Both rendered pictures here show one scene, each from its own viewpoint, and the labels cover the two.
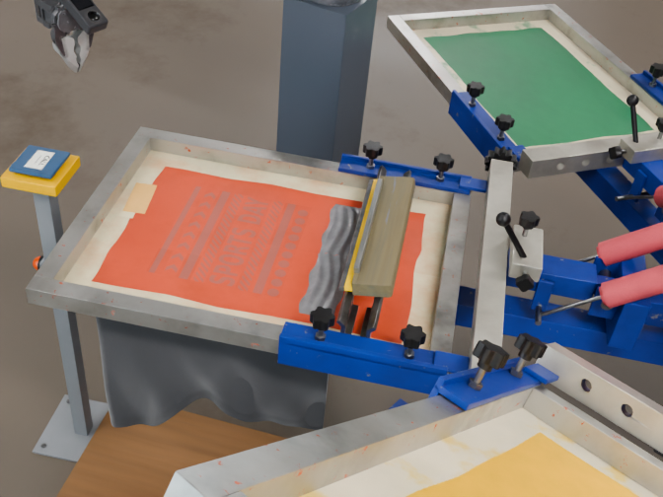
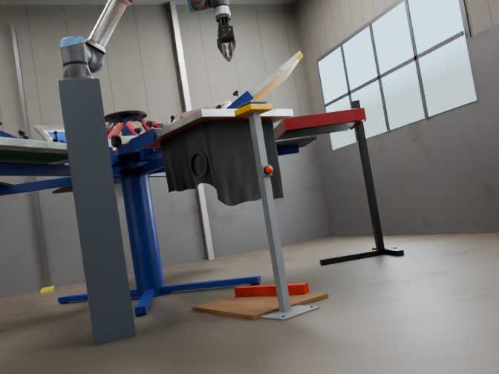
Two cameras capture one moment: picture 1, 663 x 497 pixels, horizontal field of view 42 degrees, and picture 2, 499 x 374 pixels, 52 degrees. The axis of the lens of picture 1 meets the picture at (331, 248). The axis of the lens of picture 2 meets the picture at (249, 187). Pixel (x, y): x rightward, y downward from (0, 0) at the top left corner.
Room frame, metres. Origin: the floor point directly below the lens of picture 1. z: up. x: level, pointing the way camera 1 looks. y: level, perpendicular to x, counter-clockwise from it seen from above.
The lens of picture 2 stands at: (3.25, 2.27, 0.47)
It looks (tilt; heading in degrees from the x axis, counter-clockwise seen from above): 3 degrees up; 225
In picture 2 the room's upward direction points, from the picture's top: 9 degrees counter-clockwise
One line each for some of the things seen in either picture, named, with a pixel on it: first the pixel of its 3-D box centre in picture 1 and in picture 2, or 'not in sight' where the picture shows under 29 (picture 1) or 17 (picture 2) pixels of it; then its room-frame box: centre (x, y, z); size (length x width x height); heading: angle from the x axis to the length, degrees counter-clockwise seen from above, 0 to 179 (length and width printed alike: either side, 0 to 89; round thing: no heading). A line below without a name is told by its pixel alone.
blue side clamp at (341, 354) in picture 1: (362, 357); not in sight; (1.06, -0.08, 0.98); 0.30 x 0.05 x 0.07; 83
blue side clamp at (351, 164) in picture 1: (404, 182); (145, 139); (1.61, -0.15, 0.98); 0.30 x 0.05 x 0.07; 83
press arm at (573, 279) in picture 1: (549, 274); not in sight; (1.29, -0.43, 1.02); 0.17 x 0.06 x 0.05; 83
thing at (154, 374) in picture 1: (216, 382); not in sight; (1.17, 0.21, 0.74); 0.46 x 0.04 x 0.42; 83
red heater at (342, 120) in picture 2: not in sight; (317, 125); (0.10, -0.06, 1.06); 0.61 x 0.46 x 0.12; 143
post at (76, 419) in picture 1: (65, 316); (269, 208); (1.56, 0.67, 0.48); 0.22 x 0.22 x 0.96; 83
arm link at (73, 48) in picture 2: not in sight; (74, 51); (2.08, 0.06, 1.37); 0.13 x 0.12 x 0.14; 35
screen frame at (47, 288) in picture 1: (271, 239); (209, 130); (1.37, 0.13, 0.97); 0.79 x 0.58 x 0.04; 83
